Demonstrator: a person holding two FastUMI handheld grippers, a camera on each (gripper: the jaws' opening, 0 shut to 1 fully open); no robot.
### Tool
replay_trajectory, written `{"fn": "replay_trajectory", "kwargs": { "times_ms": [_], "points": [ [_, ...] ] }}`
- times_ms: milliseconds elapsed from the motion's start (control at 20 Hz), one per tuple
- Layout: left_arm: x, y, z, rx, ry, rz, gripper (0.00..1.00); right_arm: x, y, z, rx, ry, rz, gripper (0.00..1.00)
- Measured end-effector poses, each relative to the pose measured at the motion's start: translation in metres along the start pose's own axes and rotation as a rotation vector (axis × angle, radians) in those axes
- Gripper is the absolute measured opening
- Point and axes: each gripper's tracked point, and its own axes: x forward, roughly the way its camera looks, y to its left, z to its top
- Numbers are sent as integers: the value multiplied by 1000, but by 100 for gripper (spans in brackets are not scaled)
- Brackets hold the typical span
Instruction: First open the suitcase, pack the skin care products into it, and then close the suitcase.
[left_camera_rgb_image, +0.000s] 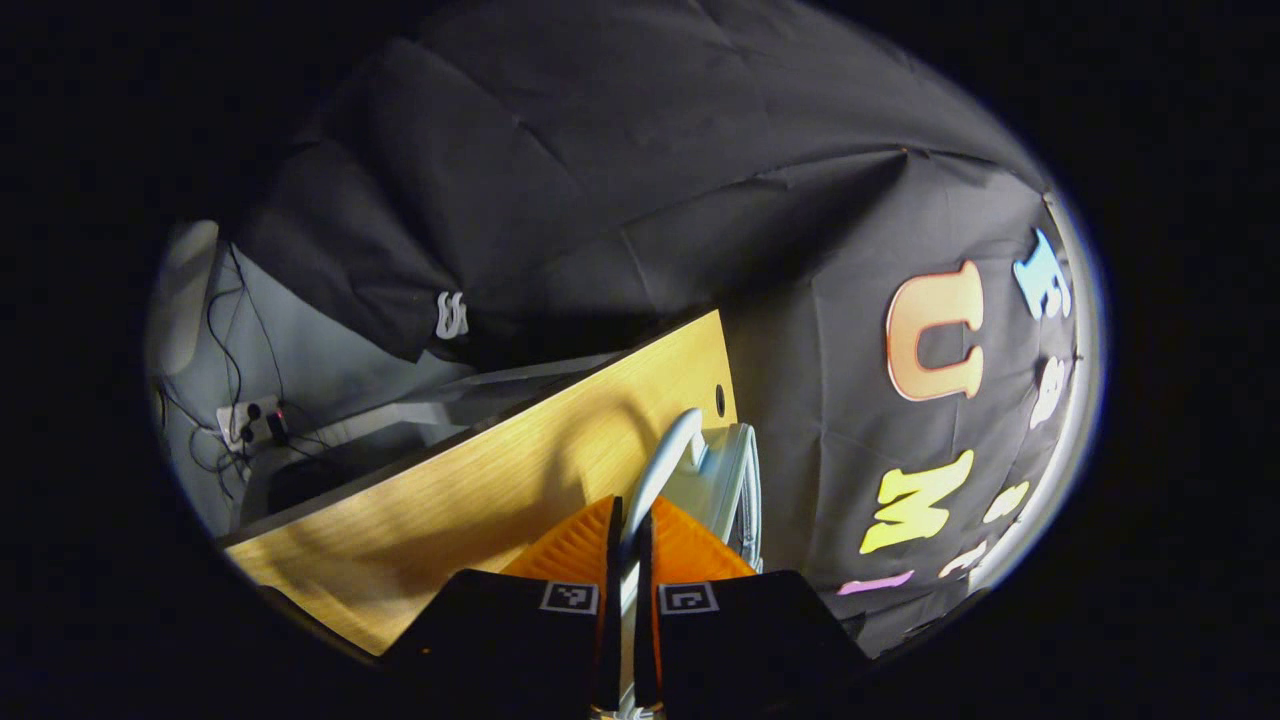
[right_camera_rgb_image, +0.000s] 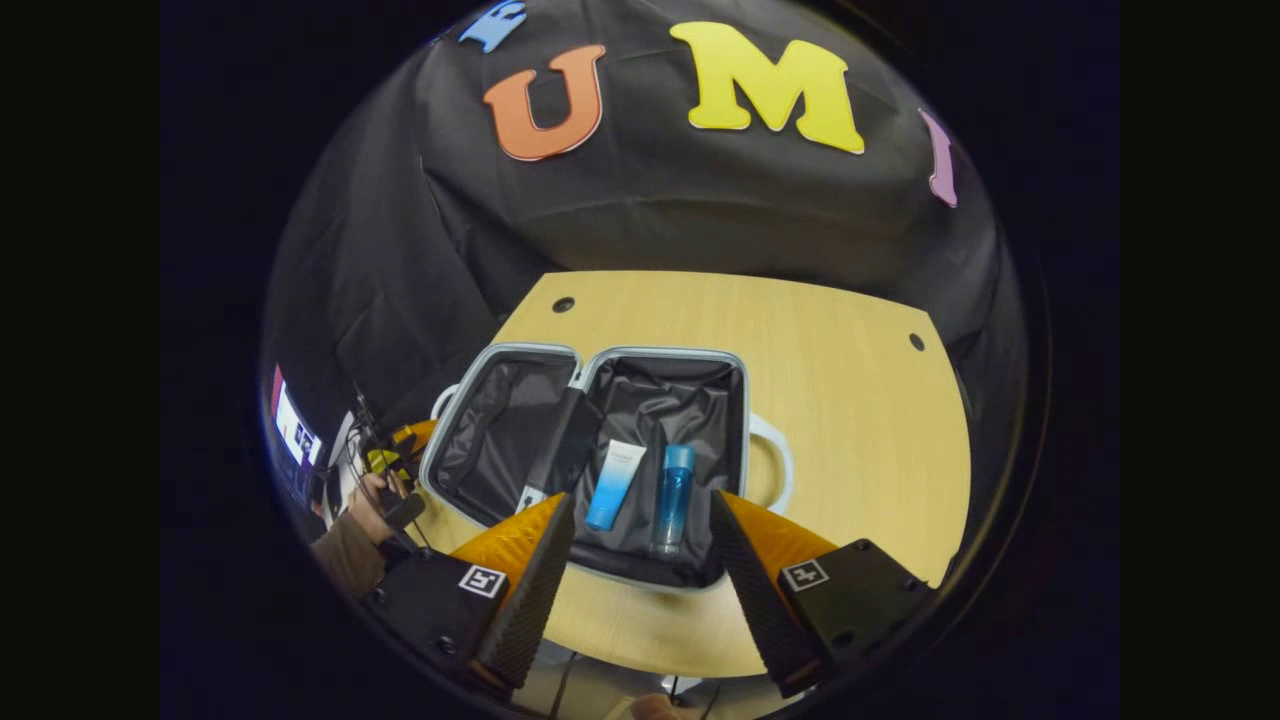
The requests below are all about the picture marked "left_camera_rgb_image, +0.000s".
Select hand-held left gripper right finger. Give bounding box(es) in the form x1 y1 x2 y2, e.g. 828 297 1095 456
633 494 873 720

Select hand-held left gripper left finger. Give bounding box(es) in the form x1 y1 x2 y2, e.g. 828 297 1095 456
383 494 626 720

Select light blue suitcase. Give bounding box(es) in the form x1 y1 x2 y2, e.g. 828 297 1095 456
618 407 766 720

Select white power strip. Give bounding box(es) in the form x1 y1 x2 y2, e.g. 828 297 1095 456
216 395 293 448

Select black backdrop cloth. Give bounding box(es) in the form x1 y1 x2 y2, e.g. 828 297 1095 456
235 0 1091 661

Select white rounded object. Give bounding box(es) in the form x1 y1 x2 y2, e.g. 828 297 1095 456
148 220 221 379

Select white table frame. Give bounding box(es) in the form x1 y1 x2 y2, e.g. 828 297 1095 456
300 350 626 471

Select black cable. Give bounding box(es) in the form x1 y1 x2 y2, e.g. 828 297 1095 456
205 243 291 471

